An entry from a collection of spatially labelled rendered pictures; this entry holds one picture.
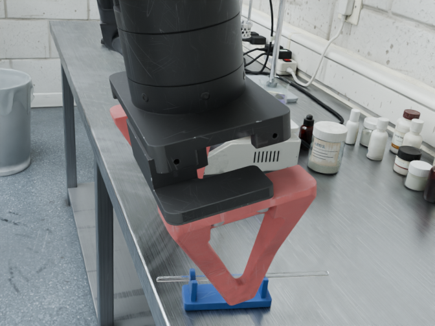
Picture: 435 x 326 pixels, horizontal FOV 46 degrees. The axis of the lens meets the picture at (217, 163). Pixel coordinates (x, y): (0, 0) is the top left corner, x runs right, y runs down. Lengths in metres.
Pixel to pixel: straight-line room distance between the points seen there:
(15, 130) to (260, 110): 2.25
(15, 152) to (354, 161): 1.79
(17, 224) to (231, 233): 1.53
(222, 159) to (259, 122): 0.62
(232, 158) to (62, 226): 1.36
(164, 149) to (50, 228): 1.92
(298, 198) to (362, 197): 0.66
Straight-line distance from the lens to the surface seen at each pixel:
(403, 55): 1.24
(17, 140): 2.47
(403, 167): 0.98
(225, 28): 0.23
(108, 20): 0.68
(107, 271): 1.41
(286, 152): 0.88
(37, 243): 2.04
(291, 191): 0.22
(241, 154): 0.85
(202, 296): 0.60
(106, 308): 1.49
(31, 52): 3.27
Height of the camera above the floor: 1.14
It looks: 26 degrees down
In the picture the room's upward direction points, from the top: 5 degrees clockwise
